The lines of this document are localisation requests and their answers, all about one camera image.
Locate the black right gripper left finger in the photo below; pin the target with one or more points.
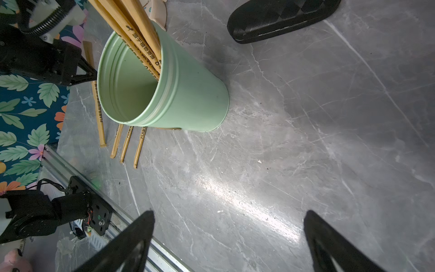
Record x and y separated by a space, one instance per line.
128 251

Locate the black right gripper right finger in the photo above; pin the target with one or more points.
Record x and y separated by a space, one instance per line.
329 248

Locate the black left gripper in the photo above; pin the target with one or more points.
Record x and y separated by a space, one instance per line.
30 56

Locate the tan paper straw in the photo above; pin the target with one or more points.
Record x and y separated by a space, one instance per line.
126 144
139 148
116 141
87 46

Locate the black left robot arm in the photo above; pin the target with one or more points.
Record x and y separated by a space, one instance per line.
26 213

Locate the bundle of paper straws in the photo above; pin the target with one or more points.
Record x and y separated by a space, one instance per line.
114 13

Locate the round beige kitchen timer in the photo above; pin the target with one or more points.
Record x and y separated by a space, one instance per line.
156 11

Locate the light green metal cup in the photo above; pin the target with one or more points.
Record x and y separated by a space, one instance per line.
187 95

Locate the pink plush toy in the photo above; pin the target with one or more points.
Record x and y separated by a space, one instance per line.
15 262

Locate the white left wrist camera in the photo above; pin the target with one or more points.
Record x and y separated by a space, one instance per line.
46 19

